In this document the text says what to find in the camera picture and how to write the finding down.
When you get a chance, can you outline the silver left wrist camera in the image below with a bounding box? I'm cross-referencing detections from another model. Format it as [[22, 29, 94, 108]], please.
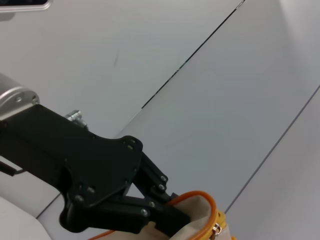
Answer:
[[0, 0, 54, 21]]

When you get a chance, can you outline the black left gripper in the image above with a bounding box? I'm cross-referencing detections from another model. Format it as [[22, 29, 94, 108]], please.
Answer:
[[0, 103, 144, 234]]

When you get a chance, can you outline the silver left gripper cable connector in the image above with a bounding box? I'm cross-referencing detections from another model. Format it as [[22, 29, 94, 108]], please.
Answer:
[[64, 109, 89, 130]]

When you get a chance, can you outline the beige orange-trimmed food bag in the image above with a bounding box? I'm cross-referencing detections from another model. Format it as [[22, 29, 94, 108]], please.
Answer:
[[87, 190, 237, 240]]

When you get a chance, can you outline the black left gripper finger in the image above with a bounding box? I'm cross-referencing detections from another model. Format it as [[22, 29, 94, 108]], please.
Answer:
[[74, 194, 193, 236], [124, 149, 179, 204]]

